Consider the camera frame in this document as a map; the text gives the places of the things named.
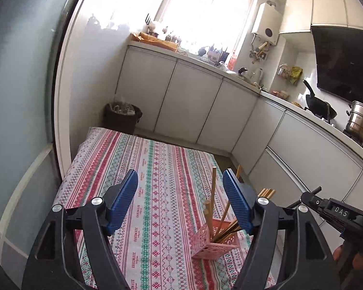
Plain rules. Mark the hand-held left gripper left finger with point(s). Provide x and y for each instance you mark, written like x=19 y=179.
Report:
x=124 y=199

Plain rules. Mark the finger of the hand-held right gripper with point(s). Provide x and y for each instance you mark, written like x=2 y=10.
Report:
x=296 y=202

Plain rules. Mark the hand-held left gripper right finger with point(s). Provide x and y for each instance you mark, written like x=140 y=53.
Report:
x=234 y=199

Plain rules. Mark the bundle of wooden chopsticks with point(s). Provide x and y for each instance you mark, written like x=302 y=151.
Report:
x=213 y=193

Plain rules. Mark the pink perforated utensil holder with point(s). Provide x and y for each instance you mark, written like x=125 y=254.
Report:
x=213 y=249

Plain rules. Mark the person's right hand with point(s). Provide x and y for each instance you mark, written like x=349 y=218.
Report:
x=338 y=252

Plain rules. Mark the patterned woven tablecloth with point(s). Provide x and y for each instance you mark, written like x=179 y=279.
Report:
x=157 y=172

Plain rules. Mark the dark brown trash bin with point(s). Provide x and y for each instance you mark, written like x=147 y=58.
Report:
x=118 y=120

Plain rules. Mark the black wok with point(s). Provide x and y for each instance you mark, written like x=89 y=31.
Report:
x=319 y=105

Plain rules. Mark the stainless steel stock pot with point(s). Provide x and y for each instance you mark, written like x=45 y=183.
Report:
x=358 y=123

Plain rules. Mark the white kitchen base cabinets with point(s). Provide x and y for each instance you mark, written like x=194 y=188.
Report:
x=193 y=96

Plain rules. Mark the yellow green hanging bag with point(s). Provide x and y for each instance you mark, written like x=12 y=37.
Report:
x=295 y=75

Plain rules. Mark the dark teapot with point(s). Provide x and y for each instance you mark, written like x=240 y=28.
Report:
x=243 y=72

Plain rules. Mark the small steel container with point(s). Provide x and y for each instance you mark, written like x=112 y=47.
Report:
x=283 y=72

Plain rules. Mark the red bottle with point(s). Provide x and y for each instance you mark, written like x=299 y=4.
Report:
x=233 y=60

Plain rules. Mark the dark knife block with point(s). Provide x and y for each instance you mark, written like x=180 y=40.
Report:
x=219 y=55

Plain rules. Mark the white framed glass door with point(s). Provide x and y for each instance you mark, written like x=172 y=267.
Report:
x=18 y=96

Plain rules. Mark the black range hood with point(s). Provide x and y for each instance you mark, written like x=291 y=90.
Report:
x=341 y=60

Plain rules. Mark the bright kitchen window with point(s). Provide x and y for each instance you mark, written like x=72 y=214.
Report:
x=199 y=12

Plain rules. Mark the white upper kitchen cabinets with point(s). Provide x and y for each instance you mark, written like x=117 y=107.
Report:
x=326 y=6

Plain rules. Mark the white wall water heater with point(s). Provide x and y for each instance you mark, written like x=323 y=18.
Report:
x=264 y=24

